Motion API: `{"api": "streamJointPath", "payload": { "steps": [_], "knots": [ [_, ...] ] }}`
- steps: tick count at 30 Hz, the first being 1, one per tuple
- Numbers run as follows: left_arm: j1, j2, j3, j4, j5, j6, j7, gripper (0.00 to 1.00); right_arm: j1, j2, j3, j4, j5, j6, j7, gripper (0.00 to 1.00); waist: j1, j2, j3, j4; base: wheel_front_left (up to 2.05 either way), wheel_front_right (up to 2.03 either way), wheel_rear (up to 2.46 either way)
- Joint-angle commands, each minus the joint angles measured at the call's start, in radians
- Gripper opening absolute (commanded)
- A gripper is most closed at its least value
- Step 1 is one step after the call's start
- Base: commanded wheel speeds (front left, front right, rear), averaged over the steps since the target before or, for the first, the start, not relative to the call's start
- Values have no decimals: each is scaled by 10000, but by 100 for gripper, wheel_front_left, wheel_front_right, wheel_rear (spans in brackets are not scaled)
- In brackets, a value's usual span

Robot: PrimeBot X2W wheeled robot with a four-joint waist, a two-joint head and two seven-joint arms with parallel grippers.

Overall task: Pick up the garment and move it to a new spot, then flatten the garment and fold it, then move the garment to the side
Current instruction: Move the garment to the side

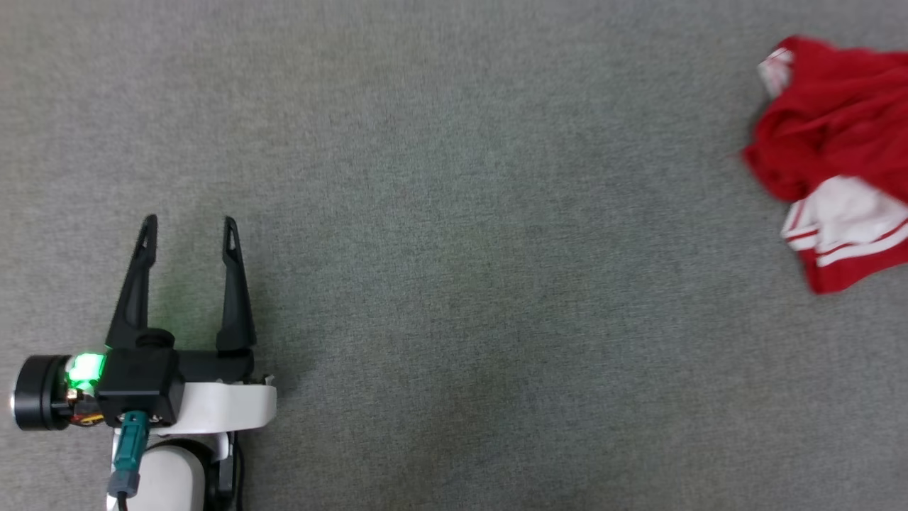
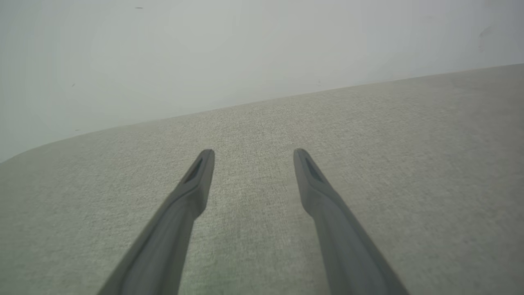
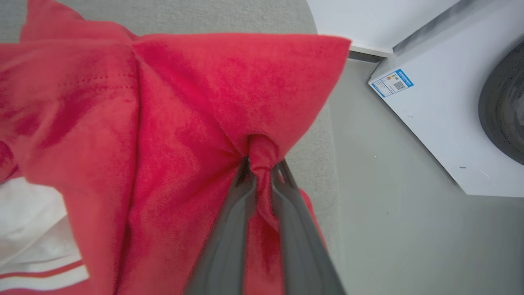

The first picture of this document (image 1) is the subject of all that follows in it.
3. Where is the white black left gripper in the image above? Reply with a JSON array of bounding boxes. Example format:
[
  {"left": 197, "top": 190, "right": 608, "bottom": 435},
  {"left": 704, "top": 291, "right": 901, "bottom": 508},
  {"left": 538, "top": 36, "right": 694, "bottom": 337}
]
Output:
[{"left": 11, "top": 214, "right": 277, "bottom": 435}]

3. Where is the red white basketball jersey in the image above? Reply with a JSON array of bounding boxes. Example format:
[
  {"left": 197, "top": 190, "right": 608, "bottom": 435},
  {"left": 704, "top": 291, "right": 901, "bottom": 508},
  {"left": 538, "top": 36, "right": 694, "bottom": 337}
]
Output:
[{"left": 741, "top": 35, "right": 908, "bottom": 295}]

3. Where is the teal left camera connector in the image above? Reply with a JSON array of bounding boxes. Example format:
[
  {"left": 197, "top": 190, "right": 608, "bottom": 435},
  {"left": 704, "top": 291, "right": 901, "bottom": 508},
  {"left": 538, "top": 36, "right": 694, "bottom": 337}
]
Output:
[{"left": 106, "top": 410, "right": 151, "bottom": 498}]

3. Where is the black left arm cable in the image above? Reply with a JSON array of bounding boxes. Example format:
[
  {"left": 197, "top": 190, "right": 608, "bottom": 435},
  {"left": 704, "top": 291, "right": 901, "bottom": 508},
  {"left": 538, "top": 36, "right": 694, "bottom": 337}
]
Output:
[{"left": 228, "top": 433, "right": 246, "bottom": 511}]

